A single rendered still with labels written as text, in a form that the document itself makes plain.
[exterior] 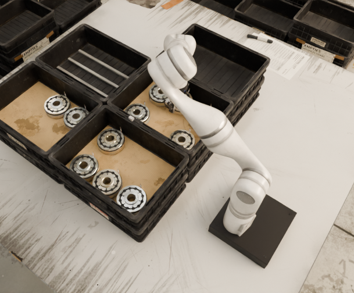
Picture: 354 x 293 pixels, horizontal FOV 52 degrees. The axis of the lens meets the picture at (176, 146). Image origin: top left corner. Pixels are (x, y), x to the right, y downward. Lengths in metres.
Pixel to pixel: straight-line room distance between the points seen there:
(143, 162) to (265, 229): 0.50
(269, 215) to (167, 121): 0.53
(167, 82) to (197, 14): 1.32
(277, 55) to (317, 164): 0.65
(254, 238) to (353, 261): 1.03
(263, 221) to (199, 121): 0.57
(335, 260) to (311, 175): 0.79
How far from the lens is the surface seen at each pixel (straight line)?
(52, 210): 1.48
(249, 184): 1.05
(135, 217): 1.16
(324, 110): 1.82
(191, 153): 1.27
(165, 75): 0.89
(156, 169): 1.35
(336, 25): 2.68
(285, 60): 1.98
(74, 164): 1.37
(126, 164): 1.37
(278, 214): 1.41
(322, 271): 2.22
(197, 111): 0.94
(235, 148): 1.00
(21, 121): 1.59
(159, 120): 1.47
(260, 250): 1.34
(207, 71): 1.67
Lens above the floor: 1.99
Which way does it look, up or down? 56 degrees down
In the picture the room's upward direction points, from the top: 1 degrees clockwise
